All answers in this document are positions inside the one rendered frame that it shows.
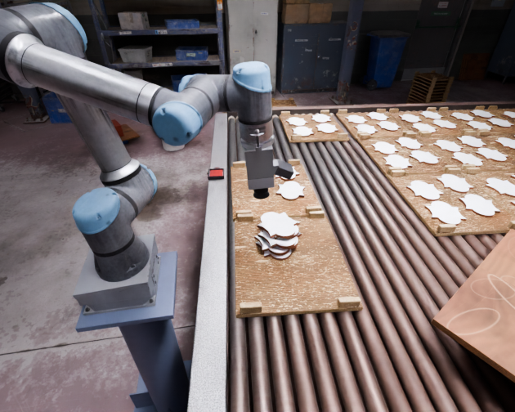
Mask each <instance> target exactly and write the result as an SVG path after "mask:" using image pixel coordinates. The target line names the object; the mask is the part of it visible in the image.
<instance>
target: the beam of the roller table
mask: <svg viewBox="0 0 515 412"><path fill-rule="evenodd" d="M216 167H219V168H224V169H225V179H217V180H208V197H207V206H206V214H205V223H204V239H203V248H202V257H201V266H200V274H199V291H198V300H197V308H196V317H195V333H194V342H193V351H192V360H191V368H190V385H189V393H188V402H187V411H186V412H227V114H215V120H214V129H213V146H212V154H211V163H210V168H216Z"/></svg>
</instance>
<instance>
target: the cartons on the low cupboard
mask: <svg viewBox="0 0 515 412"><path fill-rule="evenodd" d="M309 2H310V0H283V10H282V15H281V19H282V23H285V24H306V23H308V24H316V23H329V22H330V20H331V15H332V8H333V3H309Z"/></svg>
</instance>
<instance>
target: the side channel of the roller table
mask: <svg viewBox="0 0 515 412"><path fill-rule="evenodd" d="M491 105H497V106H498V109H499V108H501V109H505V108H508V109H512V108H515V101H481V102H450V103H418V104H386V105H323V106H292V107H272V115H273V114H276V115H277V116H278V117H279V116H280V115H281V111H290V114H291V115H295V114H320V111H321V110H329V113H333V114H336V113H337V112H338V110H347V112H348V113H351V112H353V113H358V112H361V113H364V112H368V113H371V112H375V113H376V112H377V109H386V111H388V112H389V110H390V109H399V111H402V112H406V111H407V110H408V111H410V112H412V111H413V110H415V111H420V110H422V111H426V110H427V108H428V107H436V110H437V111H438V110H439V109H440V108H441V107H448V108H449V109H448V110H466V109H468V110H473V109H475V108H476V106H485V108H484V110H485V109H488V108H489V106H491ZM399 111H398V112H399ZM231 115H232V116H234V117H235V118H236V116H238V113H237V112H227V122H228V118H229V117H230V116H231Z"/></svg>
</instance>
